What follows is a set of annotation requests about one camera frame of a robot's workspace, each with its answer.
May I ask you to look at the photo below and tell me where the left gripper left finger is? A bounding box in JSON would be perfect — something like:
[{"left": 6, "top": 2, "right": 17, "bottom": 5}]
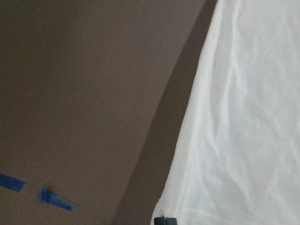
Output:
[{"left": 154, "top": 217, "right": 166, "bottom": 225}]

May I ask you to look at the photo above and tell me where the cream long-sleeve cat shirt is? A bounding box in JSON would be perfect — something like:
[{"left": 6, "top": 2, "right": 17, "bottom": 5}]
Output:
[{"left": 152, "top": 0, "right": 300, "bottom": 225}]

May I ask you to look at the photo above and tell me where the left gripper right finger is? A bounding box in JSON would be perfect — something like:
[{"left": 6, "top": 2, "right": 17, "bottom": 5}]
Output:
[{"left": 165, "top": 217, "right": 177, "bottom": 225}]

